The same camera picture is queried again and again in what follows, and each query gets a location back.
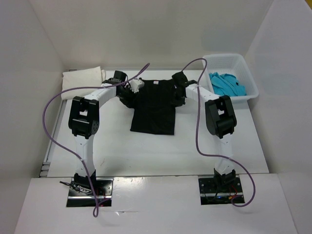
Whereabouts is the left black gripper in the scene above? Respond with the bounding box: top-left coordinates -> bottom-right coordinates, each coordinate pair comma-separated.
117,84 -> 139,109

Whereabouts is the black t shirt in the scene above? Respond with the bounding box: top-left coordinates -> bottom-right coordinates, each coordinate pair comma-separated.
130,79 -> 176,136

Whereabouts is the white t shirt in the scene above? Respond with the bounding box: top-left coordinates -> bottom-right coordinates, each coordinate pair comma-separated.
61,66 -> 106,100

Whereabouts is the cyan t shirt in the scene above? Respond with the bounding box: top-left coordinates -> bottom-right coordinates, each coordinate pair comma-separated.
209,72 -> 247,97

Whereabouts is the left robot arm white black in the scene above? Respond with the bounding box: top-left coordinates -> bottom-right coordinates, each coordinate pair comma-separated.
68,71 -> 132,195

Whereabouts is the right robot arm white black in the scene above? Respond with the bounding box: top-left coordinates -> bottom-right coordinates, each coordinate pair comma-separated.
172,72 -> 237,192

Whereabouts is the white plastic basket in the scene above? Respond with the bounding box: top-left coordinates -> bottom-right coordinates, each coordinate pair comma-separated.
203,54 -> 259,103

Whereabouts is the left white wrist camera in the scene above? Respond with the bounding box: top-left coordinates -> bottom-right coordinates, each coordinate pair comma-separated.
129,79 -> 144,93

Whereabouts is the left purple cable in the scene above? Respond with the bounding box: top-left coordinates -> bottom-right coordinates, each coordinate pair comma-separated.
42,62 -> 151,218

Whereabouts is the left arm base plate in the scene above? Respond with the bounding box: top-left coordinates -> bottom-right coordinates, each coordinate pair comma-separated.
66,177 -> 114,208

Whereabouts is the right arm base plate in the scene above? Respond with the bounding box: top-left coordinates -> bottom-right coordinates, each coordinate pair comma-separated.
198,176 -> 245,205

